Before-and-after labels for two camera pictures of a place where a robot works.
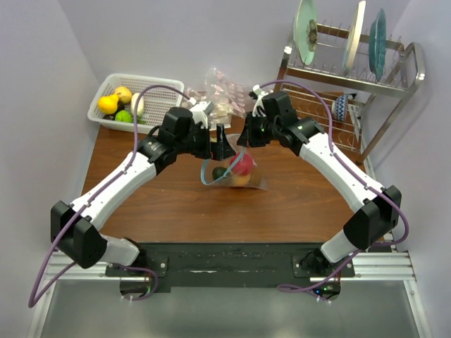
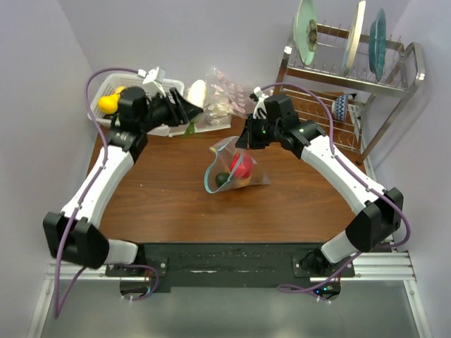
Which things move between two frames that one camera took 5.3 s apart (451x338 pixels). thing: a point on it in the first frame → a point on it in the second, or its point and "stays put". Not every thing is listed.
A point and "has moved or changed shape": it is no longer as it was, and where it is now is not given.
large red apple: (244, 165) stays put
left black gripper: (217, 151) → (186, 110)
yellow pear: (108, 104) stays put
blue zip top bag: (237, 170) has moved or changed shape
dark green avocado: (218, 172) → (221, 178)
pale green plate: (306, 11) stays put
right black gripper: (249, 138) stays put
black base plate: (192, 265) stays put
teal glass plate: (377, 44) stays put
